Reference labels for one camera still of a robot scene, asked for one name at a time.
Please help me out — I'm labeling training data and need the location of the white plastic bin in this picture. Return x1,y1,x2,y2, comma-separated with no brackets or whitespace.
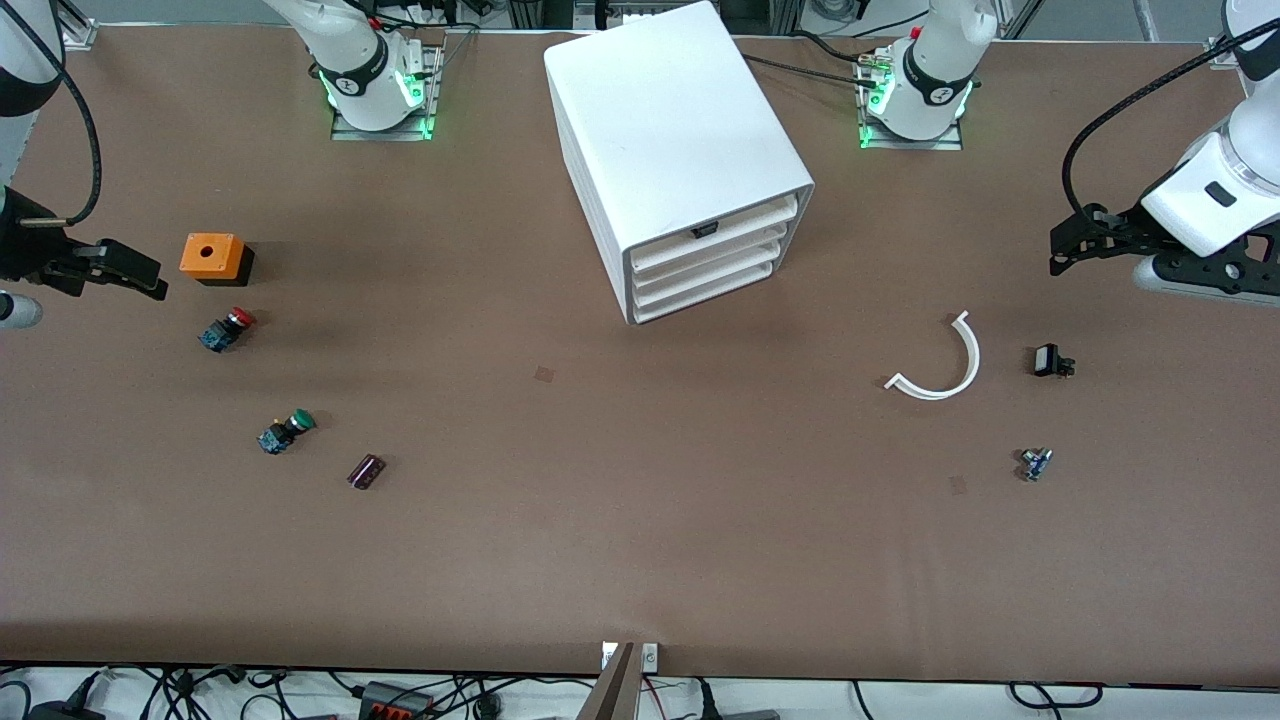
629,195,802,273

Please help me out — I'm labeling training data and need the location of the red push button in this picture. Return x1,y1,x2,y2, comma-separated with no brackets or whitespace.
198,307,257,354

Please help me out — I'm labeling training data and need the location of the green push button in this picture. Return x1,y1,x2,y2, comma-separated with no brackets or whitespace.
257,408,317,456

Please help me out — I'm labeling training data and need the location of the white plain drawer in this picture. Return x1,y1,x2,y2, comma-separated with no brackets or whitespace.
633,243,791,307
635,262,778,323
631,222,797,291

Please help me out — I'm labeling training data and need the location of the white drawer cabinet shell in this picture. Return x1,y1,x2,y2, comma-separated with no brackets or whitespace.
543,0,815,326

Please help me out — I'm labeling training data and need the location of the orange box with hole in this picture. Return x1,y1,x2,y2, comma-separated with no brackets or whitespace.
179,233,255,288

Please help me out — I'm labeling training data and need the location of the white curved plastic clip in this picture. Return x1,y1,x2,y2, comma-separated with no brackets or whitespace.
884,310,982,401

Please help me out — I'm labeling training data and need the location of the black power strip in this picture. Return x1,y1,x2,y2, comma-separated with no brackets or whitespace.
358,680,433,720

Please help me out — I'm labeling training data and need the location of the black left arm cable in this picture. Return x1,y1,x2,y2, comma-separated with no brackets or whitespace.
1062,18,1280,219

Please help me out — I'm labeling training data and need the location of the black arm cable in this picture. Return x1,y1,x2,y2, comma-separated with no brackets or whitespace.
8,0,104,227
1062,18,1280,219

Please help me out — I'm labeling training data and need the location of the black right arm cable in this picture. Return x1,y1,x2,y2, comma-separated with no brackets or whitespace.
8,0,104,227

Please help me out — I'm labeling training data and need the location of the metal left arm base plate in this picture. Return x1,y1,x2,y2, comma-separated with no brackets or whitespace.
857,50,964,152

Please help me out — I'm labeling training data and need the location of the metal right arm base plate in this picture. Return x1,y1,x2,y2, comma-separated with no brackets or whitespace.
330,45,444,142

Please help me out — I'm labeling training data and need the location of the black braided table cable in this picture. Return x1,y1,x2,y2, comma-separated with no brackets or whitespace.
745,52,887,91

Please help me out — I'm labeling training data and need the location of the black looped floor cable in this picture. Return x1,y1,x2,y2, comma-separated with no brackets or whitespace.
1008,681,1104,709

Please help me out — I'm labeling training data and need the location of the brown camera mount bar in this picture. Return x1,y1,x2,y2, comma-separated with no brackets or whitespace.
578,642,641,720

